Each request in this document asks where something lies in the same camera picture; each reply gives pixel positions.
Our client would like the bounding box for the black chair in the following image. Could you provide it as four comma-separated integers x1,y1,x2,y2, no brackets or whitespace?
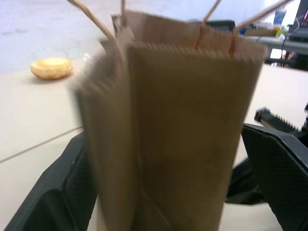
206,20,236,33

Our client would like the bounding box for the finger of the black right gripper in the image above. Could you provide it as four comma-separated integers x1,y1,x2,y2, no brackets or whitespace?
254,107,302,132
225,158,268,205

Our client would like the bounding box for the brown paper bag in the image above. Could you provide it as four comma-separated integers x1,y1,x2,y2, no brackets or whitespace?
66,0,293,231

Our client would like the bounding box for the unwrapped round pale bread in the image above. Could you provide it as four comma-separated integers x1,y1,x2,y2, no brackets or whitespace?
30,57,73,80

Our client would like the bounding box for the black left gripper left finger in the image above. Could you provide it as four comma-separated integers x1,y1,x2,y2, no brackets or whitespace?
4,131,98,231

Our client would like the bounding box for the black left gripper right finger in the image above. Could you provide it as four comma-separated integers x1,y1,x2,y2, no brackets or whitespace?
240,123,308,231

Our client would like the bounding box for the cluttered background desk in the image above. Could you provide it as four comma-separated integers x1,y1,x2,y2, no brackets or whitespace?
239,0,308,70

